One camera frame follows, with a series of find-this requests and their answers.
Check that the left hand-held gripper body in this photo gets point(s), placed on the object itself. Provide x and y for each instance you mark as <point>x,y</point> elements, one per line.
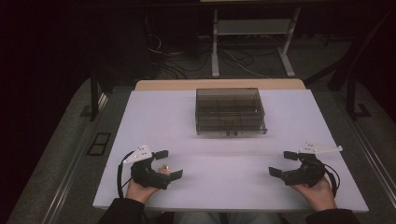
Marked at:
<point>144,174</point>

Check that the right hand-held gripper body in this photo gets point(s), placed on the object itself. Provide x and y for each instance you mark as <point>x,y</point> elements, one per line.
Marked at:
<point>306,169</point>

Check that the small copper-coloured object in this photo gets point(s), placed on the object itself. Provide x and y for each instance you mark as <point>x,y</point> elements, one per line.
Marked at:
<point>164,169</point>

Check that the dark transparent plastic drawer box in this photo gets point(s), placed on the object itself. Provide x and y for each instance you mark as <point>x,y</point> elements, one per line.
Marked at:
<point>230,110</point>

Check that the person's left hand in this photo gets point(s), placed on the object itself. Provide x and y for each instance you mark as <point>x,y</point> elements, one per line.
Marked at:
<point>140,192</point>

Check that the person's right hand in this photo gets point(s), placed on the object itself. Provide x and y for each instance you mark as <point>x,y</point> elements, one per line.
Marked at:
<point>317,194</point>

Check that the black metal stand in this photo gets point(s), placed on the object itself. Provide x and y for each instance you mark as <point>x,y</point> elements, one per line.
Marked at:
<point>353,99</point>
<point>94,96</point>

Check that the white metal stand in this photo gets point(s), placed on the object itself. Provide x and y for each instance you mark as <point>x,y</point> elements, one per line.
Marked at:
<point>253,27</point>

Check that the metal floor rail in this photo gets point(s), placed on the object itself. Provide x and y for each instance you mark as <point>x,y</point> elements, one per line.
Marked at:
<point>73,174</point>
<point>373,155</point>

